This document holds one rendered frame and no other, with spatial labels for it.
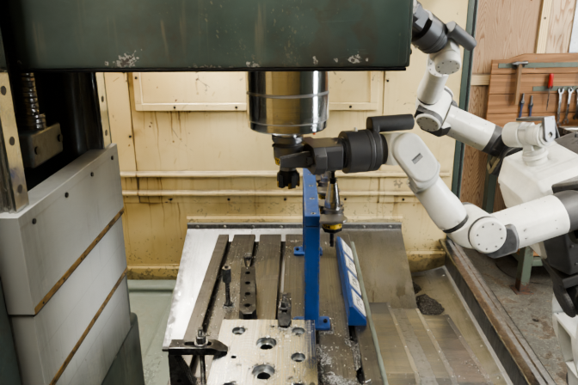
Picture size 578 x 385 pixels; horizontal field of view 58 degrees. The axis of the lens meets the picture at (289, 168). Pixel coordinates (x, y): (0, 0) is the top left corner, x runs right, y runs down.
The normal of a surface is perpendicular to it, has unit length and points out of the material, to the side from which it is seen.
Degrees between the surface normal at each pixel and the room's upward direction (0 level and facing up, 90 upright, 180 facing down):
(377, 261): 24
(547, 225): 85
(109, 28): 90
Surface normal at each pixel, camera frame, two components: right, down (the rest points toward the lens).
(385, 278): -0.01, -0.76
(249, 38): -0.01, 0.29
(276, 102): -0.27, 0.29
